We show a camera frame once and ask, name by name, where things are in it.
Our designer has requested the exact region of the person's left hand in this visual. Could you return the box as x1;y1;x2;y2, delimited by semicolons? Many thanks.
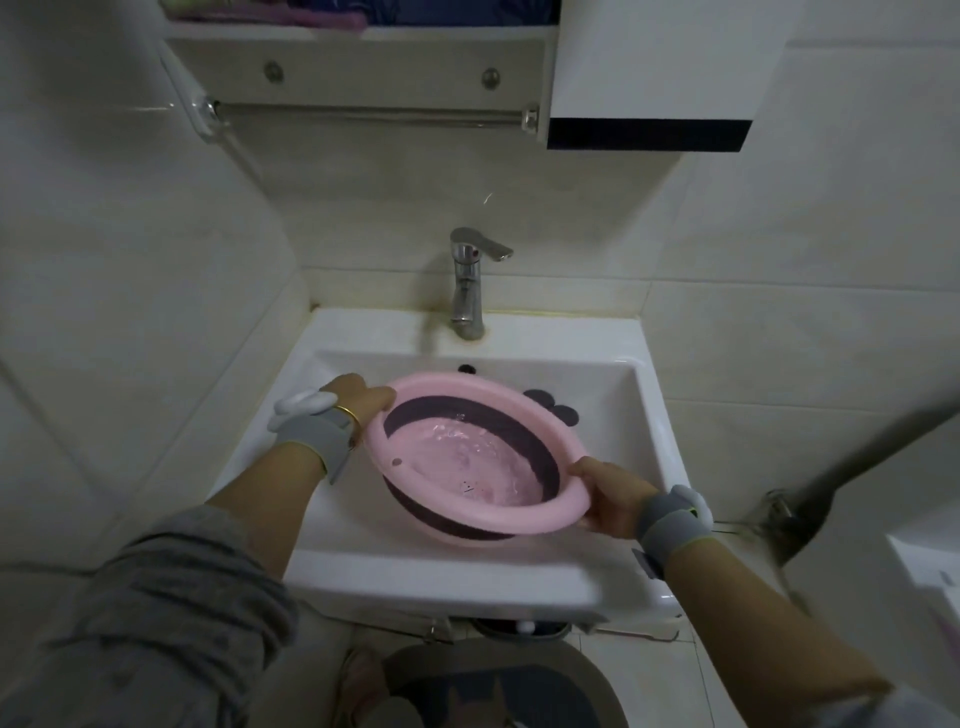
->
318;373;397;445

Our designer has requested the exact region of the person's right hand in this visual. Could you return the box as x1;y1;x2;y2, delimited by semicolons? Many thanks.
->
566;457;661;542

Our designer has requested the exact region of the pink basin with dark band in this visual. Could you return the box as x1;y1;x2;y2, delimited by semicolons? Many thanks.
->
362;371;594;541

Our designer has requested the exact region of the person's right forearm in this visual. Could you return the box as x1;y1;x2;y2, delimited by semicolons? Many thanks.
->
663;536;894;721

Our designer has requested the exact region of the person's left forearm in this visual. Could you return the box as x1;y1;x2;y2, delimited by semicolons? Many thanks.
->
206;442;328;583

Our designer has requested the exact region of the person's left foot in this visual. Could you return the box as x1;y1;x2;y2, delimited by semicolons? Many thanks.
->
337;648;388;728

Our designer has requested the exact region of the person's left gray sleeve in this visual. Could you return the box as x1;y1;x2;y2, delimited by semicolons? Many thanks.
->
14;506;298;728

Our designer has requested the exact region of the person's gray sleeve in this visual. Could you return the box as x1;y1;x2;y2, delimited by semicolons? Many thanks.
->
802;682;960;728
14;506;298;728

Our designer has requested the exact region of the person's right gray sleeve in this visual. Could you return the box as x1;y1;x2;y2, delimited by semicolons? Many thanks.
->
802;682;960;728

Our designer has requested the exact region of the gold bangle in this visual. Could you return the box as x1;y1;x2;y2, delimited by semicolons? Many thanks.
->
333;403;366;451

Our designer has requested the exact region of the white wrist tracker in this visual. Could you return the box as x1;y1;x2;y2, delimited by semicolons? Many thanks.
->
268;388;339;433
667;483;714;526

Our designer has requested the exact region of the chrome faucet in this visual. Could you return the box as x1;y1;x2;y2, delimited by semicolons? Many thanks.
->
448;227;515;341

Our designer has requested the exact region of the dark bin under sink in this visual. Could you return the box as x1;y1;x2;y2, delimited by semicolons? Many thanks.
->
468;618;571;640

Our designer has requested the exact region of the white ceramic sink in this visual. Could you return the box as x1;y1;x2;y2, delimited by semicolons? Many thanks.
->
206;305;688;624

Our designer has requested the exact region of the chrome towel bar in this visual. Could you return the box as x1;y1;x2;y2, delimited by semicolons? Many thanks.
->
202;97;541;136

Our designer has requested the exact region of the pink comb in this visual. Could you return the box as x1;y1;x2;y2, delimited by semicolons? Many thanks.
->
161;0;369;31

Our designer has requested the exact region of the gray wrist strap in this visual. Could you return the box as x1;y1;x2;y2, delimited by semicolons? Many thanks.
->
633;491;715;580
271;408;354;485

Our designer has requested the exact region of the white wall cabinet black strip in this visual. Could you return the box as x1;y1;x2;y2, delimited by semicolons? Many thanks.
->
545;0;808;153

